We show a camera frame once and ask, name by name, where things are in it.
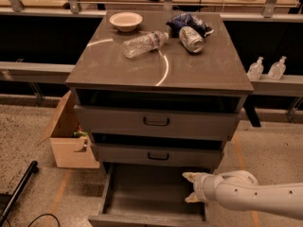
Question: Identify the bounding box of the grey middle drawer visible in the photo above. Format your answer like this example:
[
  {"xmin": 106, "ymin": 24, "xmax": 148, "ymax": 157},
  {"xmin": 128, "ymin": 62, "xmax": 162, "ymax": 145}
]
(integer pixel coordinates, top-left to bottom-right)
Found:
[{"xmin": 91, "ymin": 143, "xmax": 223, "ymax": 168}]

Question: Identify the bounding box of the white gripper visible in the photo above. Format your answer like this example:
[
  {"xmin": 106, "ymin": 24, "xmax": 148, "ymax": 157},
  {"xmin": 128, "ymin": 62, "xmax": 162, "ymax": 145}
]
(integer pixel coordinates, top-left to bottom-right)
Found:
[{"xmin": 182, "ymin": 172, "xmax": 209, "ymax": 203}]

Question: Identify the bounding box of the right sanitizer pump bottle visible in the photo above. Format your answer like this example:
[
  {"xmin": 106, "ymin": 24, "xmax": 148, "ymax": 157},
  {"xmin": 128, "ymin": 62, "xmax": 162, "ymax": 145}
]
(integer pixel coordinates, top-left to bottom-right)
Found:
[{"xmin": 268, "ymin": 56, "xmax": 286, "ymax": 80}]

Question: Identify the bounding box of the black pole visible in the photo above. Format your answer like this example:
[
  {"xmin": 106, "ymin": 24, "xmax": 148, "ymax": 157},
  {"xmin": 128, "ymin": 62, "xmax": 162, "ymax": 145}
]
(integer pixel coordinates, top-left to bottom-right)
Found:
[{"xmin": 0, "ymin": 161, "xmax": 39, "ymax": 227}]

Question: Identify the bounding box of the grey bottom drawer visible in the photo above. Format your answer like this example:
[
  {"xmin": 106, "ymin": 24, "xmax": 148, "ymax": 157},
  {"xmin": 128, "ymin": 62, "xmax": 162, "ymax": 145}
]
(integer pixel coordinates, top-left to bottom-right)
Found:
[{"xmin": 88, "ymin": 164, "xmax": 212, "ymax": 227}]

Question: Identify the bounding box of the grey drawer cabinet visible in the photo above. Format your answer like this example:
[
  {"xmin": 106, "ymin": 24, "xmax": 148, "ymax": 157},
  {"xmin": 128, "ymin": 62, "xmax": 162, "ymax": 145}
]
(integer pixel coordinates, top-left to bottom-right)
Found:
[{"xmin": 64, "ymin": 10, "xmax": 255, "ymax": 172}]

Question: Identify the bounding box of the crushed soda can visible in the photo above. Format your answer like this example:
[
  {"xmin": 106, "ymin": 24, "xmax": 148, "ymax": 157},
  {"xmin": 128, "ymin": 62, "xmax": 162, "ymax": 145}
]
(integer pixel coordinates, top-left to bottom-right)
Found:
[{"xmin": 179, "ymin": 26, "xmax": 204, "ymax": 54}]

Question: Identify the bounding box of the cardboard box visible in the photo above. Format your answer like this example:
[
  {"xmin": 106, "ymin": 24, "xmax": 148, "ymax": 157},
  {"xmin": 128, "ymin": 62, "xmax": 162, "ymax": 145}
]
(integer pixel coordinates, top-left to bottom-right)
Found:
[{"xmin": 38, "ymin": 92, "xmax": 99, "ymax": 168}]

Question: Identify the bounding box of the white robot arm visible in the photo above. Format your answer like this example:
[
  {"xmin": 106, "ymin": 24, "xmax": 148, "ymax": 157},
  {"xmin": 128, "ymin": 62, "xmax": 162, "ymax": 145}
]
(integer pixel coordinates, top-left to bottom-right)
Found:
[{"xmin": 182, "ymin": 170, "xmax": 303, "ymax": 220}]

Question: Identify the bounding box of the left sanitizer pump bottle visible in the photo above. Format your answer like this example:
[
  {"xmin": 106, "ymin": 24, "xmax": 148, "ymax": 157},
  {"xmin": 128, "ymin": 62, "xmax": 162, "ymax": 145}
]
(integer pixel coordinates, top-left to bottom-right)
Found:
[{"xmin": 247, "ymin": 57, "xmax": 263, "ymax": 80}]

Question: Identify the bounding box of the grey drawer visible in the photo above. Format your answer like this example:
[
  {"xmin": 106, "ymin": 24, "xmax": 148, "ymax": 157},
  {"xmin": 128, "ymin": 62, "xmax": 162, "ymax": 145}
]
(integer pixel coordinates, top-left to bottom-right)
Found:
[
  {"xmin": 91, "ymin": 143, "xmax": 223, "ymax": 168},
  {"xmin": 88, "ymin": 164, "xmax": 212, "ymax": 227},
  {"xmin": 74, "ymin": 105, "xmax": 240, "ymax": 141}
]

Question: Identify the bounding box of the grey top drawer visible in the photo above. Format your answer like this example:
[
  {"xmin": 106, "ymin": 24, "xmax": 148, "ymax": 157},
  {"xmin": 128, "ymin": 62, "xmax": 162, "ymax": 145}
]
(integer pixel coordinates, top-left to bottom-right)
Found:
[{"xmin": 74, "ymin": 105, "xmax": 240, "ymax": 141}]

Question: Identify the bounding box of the black floor cable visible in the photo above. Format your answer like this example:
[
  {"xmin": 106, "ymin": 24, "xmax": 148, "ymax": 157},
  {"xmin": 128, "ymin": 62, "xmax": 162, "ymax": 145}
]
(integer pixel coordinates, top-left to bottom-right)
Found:
[{"xmin": 27, "ymin": 213, "xmax": 61, "ymax": 227}]

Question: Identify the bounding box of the blue chip bag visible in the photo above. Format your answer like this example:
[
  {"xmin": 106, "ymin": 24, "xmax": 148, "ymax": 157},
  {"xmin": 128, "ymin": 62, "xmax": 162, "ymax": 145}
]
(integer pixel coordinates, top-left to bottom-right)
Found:
[{"xmin": 166, "ymin": 13, "xmax": 214, "ymax": 38}]

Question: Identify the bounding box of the sanitizer pump bottle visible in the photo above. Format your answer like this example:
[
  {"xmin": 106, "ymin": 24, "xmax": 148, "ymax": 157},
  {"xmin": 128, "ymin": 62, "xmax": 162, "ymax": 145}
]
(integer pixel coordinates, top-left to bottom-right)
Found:
[
  {"xmin": 268, "ymin": 56, "xmax": 286, "ymax": 80},
  {"xmin": 247, "ymin": 57, "xmax": 263, "ymax": 80}
]

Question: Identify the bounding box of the clear plastic water bottle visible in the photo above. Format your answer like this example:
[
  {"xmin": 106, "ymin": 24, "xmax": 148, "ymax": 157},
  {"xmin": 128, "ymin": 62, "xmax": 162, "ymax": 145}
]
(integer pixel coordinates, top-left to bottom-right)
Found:
[{"xmin": 122, "ymin": 31, "xmax": 169, "ymax": 59}]

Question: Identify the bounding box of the white bowl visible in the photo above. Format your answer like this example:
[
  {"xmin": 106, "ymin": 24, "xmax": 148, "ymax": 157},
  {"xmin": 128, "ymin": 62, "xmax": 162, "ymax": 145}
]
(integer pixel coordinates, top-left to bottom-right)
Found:
[{"xmin": 110, "ymin": 12, "xmax": 143, "ymax": 32}]

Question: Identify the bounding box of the green item in box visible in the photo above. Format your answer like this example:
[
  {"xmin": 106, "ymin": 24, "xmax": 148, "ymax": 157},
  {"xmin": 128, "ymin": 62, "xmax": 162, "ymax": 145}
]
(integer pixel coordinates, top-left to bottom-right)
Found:
[{"xmin": 73, "ymin": 130, "xmax": 88, "ymax": 138}]

